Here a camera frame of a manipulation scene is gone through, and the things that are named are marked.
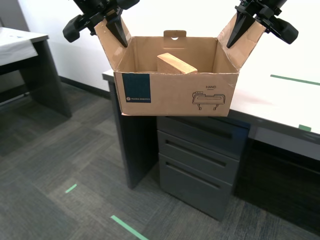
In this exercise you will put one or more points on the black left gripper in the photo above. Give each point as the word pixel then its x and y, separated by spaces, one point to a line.
pixel 97 8

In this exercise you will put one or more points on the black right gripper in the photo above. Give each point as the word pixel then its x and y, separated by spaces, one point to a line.
pixel 267 8

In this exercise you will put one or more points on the light wooden block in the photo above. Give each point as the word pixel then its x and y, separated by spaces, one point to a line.
pixel 175 65

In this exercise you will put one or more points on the brown cardboard box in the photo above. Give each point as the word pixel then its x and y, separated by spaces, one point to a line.
pixel 175 97

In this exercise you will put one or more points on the dark desk side panel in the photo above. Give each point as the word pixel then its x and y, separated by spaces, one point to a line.
pixel 45 82
pixel 135 150

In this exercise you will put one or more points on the white plastic table cover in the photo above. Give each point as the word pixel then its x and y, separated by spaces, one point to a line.
pixel 15 50

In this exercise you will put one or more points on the small green tape piece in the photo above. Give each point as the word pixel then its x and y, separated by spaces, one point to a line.
pixel 305 128

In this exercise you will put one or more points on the short green floor tape strip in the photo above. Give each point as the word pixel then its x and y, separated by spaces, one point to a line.
pixel 71 188

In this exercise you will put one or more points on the long green floor tape strip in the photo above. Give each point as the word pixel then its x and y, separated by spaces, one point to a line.
pixel 127 227

